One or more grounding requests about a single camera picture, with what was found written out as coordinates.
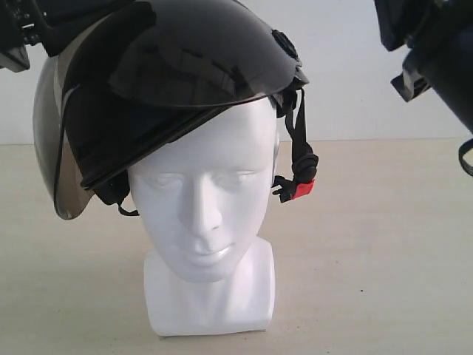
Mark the white mannequin head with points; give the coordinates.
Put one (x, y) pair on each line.
(202, 200)

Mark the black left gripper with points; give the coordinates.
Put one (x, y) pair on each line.
(53, 24)

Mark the black helmet with tinted visor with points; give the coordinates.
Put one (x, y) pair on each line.
(148, 74)

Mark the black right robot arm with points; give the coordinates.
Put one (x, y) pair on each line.
(439, 37)

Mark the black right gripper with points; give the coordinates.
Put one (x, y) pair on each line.
(398, 21)

